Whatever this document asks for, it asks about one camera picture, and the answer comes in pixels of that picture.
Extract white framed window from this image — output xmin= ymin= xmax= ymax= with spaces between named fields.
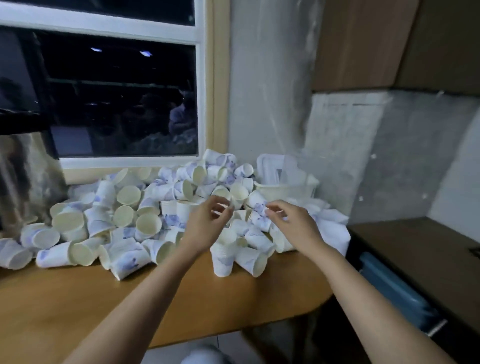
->
xmin=0 ymin=0 xmax=231 ymax=186

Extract dark wooden side counter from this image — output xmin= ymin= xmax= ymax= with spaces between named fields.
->
xmin=348 ymin=217 xmax=480 ymax=364

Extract person's right forearm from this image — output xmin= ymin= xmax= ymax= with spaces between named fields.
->
xmin=307 ymin=243 xmax=457 ymax=364

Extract blue bin with tan rim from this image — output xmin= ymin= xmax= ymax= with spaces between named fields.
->
xmin=358 ymin=251 xmax=449 ymax=336

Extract person's left forearm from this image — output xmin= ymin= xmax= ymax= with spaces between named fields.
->
xmin=63 ymin=247 xmax=202 ymax=364

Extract person's left hand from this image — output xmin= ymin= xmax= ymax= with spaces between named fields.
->
xmin=178 ymin=196 xmax=234 ymax=260

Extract person's right hand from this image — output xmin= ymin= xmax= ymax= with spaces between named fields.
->
xmin=266 ymin=201 xmax=329 ymax=260

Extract white plastic lid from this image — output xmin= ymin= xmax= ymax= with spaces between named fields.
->
xmin=256 ymin=153 xmax=310 ymax=187

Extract single blue-printed paper cup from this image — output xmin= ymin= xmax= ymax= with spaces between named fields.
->
xmin=247 ymin=201 xmax=276 ymax=234

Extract pile of paper cups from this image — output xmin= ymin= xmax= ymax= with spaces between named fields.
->
xmin=0 ymin=148 xmax=320 ymax=282

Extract white tube cap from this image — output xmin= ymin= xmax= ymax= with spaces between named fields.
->
xmin=180 ymin=345 xmax=228 ymax=364

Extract brown wooden wall cabinet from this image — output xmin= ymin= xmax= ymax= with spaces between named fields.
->
xmin=311 ymin=0 xmax=480 ymax=97

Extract stainless steel water dispenser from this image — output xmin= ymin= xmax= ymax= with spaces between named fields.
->
xmin=0 ymin=111 xmax=70 ymax=238

